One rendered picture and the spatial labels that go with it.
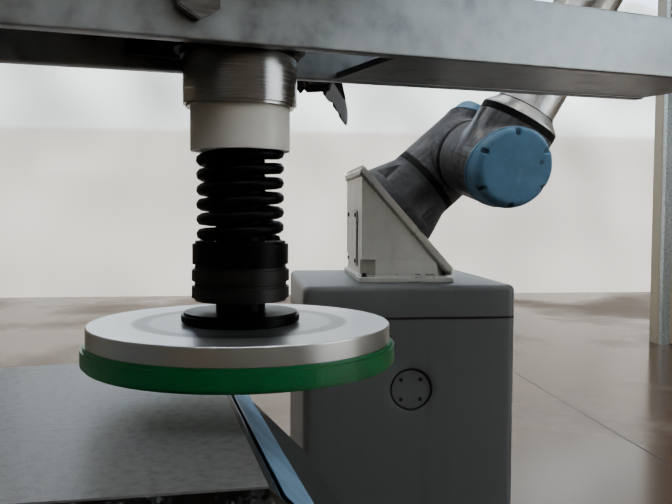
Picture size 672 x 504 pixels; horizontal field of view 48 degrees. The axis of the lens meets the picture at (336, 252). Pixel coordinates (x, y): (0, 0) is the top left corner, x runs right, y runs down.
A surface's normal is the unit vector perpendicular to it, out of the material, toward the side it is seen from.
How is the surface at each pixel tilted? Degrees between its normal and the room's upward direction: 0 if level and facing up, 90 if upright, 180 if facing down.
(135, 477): 0
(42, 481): 0
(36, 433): 0
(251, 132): 90
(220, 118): 90
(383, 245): 90
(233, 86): 90
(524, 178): 105
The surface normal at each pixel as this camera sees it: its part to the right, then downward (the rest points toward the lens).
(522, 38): 0.45, 0.05
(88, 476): 0.00, -1.00
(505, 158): 0.21, 0.31
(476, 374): 0.12, 0.05
